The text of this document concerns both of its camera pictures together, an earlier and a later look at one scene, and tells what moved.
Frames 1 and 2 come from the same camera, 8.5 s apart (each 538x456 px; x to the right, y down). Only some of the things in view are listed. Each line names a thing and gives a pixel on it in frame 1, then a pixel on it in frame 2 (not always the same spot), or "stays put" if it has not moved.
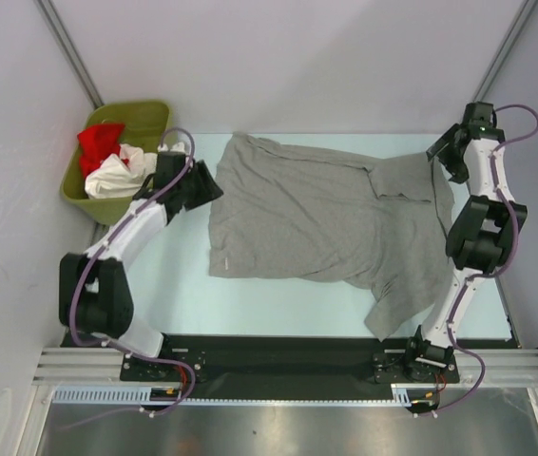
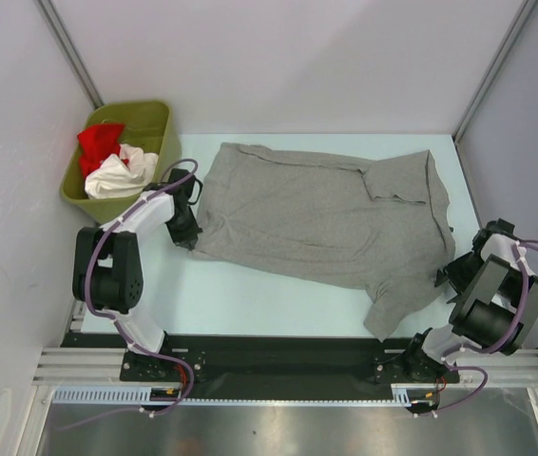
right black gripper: x=458 y=171 to x=452 y=272
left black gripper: x=208 y=189 to x=189 y=236
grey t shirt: x=378 y=222 stays put
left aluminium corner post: x=72 y=52 stays put
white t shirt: x=125 y=174 stays put
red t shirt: x=97 y=142 stays put
